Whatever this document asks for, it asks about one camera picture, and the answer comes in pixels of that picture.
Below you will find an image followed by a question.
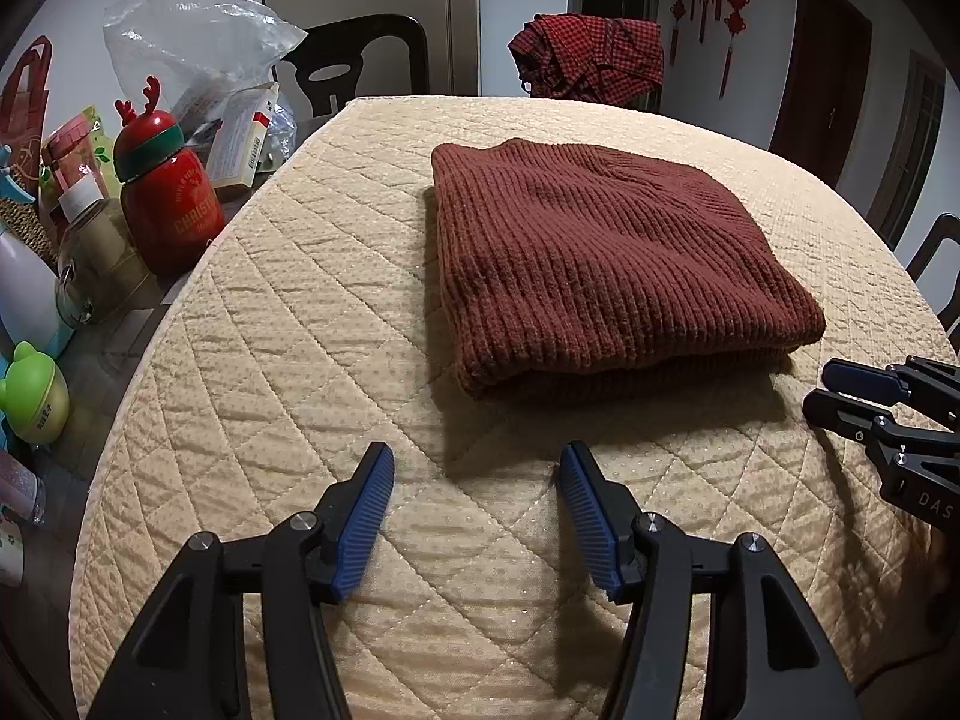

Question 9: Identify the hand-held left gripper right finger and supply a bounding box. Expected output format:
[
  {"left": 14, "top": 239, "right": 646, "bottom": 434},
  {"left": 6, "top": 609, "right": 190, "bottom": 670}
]
[{"left": 559, "top": 441, "right": 852, "bottom": 720}]

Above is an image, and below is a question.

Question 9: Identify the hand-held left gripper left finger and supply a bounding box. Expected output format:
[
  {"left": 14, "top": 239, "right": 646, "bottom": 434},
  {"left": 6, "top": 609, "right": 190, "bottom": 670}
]
[{"left": 86, "top": 442, "right": 396, "bottom": 720}]

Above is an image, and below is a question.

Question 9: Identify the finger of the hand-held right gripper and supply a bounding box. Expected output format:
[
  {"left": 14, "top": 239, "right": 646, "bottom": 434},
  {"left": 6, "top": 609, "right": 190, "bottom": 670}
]
[
  {"left": 821, "top": 356, "right": 960, "bottom": 410},
  {"left": 802, "top": 388, "right": 960, "bottom": 458}
]

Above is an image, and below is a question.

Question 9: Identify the rust brown knit sweater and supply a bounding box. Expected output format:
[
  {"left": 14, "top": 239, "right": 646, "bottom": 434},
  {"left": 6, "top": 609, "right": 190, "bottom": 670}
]
[{"left": 429, "top": 139, "right": 827, "bottom": 400}]

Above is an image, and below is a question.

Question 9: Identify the dark wooden chair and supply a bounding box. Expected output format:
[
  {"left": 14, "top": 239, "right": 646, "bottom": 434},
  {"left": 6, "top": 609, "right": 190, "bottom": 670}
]
[{"left": 905, "top": 214, "right": 960, "bottom": 338}]

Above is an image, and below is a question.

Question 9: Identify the cream quilted table mat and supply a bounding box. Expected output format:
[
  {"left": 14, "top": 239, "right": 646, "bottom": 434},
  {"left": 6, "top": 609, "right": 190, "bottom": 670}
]
[{"left": 71, "top": 96, "right": 960, "bottom": 720}]

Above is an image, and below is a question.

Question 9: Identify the dark brown door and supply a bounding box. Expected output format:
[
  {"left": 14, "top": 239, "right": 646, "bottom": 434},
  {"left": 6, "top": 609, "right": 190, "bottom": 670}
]
[{"left": 769, "top": 0, "right": 875, "bottom": 188}]

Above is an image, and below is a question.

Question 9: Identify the pink glitter bottle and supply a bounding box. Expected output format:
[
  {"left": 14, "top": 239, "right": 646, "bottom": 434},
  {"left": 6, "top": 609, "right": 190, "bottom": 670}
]
[{"left": 0, "top": 450, "right": 46, "bottom": 526}]

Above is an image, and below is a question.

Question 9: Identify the green frog container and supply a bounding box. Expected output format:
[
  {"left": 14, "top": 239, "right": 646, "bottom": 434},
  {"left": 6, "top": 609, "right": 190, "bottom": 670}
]
[{"left": 0, "top": 341, "right": 70, "bottom": 445}]

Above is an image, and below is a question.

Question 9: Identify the white printed cup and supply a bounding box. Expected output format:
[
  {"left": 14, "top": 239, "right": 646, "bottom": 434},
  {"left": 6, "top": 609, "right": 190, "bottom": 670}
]
[{"left": 0, "top": 517, "right": 27, "bottom": 590}]

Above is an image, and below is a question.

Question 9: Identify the glass jar with white cap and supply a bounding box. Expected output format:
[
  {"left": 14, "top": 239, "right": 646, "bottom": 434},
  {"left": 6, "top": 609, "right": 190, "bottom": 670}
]
[{"left": 56, "top": 178, "right": 158, "bottom": 327}]

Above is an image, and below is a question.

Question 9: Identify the red reindeer bottle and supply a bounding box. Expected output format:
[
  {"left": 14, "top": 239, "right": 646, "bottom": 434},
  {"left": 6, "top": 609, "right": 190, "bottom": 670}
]
[{"left": 112, "top": 75, "right": 226, "bottom": 276}]

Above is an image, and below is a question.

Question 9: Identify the white cardboard box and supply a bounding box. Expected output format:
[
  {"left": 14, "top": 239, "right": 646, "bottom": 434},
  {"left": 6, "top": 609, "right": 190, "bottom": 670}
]
[{"left": 204, "top": 82, "right": 280, "bottom": 188}]

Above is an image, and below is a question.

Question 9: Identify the white bottle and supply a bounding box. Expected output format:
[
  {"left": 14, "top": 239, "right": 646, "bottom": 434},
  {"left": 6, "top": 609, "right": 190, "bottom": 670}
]
[{"left": 0, "top": 229, "right": 76, "bottom": 353}]

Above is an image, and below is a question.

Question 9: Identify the red plaid shirt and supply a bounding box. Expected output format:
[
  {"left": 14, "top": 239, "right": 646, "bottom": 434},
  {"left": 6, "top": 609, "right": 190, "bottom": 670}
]
[{"left": 508, "top": 13, "right": 666, "bottom": 100}]

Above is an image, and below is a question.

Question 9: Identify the clear bag of beans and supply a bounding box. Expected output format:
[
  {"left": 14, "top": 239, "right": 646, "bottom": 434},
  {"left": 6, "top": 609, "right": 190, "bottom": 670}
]
[{"left": 0, "top": 195, "right": 57, "bottom": 263}]

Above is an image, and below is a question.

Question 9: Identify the pink lidded jar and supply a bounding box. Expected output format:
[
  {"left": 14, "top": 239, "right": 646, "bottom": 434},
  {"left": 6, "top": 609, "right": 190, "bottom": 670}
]
[{"left": 41, "top": 109, "right": 113, "bottom": 196}]

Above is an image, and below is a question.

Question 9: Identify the black chair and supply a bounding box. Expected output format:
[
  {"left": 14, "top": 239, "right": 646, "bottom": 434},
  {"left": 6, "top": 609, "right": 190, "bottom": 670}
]
[{"left": 281, "top": 13, "right": 430, "bottom": 140}]

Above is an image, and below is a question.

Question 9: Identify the blue bottle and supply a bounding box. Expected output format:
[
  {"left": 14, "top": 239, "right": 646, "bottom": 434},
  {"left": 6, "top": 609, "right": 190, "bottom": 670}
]
[{"left": 0, "top": 142, "right": 37, "bottom": 202}]

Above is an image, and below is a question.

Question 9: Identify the clear plastic bag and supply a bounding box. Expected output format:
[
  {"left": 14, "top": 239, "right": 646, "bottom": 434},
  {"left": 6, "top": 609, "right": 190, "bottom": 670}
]
[{"left": 103, "top": 0, "right": 308, "bottom": 166}]

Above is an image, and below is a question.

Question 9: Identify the red gift bag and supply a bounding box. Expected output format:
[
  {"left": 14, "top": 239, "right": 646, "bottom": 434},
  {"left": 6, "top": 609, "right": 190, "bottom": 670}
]
[{"left": 0, "top": 36, "right": 55, "bottom": 166}]

